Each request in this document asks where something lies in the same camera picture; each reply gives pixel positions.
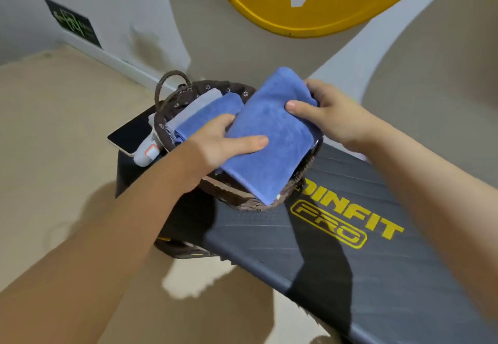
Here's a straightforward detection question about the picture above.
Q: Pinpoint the white handheld device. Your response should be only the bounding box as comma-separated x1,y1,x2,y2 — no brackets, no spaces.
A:
133,130,163,168

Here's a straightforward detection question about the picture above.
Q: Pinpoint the person's left hand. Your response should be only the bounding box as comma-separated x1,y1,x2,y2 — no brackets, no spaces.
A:
186,113,269,174

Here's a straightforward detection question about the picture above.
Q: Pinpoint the large blue towel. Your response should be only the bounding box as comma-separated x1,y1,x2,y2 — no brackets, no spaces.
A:
220,67,323,207

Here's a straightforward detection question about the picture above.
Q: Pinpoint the black smartphone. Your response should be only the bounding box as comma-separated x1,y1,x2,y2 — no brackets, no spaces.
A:
107,112,156,157

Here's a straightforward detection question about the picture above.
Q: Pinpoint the person's right hand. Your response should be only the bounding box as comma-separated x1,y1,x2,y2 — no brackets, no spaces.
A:
285,79,380,153

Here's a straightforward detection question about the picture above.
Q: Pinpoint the person's right forearm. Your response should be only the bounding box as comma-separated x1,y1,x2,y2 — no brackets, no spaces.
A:
352,120,498,319

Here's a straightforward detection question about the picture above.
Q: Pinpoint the person's left forearm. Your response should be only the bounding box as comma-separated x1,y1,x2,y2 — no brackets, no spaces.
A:
0,139,203,344

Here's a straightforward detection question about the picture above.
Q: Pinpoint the dark green exit sign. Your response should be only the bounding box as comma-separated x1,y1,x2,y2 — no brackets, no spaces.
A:
42,0,102,49

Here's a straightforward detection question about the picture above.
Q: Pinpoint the light grey folded towel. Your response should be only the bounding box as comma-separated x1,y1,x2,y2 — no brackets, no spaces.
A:
148,88,223,132

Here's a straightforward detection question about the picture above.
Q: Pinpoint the black workout bench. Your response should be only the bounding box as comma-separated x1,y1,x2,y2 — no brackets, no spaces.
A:
115,104,498,344

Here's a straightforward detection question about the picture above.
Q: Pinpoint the brown woven basket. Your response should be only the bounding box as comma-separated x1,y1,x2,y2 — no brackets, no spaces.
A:
154,70,324,212

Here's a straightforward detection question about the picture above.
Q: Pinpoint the small blue folded towel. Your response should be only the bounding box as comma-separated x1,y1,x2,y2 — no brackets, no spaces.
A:
174,92,245,144

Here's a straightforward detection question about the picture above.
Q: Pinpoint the white baseboard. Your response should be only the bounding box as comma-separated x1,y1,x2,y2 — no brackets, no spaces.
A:
62,30,177,95

